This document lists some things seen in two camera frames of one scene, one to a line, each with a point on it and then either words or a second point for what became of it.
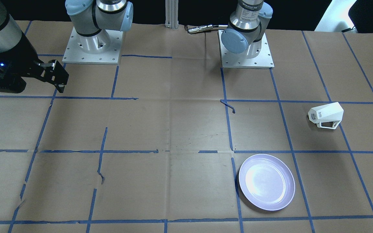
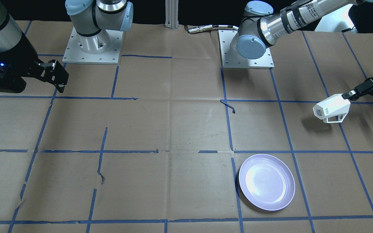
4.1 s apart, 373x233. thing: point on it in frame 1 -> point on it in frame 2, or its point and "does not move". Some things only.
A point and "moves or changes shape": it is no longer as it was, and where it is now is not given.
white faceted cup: x=332 y=112 moves or changes shape
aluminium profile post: x=171 y=14 does not move
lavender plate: x=267 y=181 does not move
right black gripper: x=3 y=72 does not move
